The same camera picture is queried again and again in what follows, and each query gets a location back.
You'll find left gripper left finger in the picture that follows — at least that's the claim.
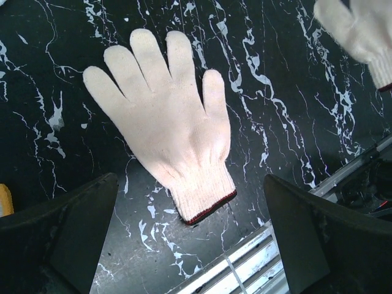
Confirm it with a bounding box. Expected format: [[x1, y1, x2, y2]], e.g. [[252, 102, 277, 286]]
[[1, 173, 118, 293]]

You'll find yellow coated glove lower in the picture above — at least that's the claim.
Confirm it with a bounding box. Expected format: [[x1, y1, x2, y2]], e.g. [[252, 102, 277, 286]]
[[0, 184, 14, 217]]

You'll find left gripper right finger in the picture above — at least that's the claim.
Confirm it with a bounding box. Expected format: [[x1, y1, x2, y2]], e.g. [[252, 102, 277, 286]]
[[263, 175, 391, 293]]

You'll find cream glove red cuff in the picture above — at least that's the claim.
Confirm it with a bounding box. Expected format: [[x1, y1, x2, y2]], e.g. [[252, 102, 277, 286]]
[[314, 0, 391, 92]]

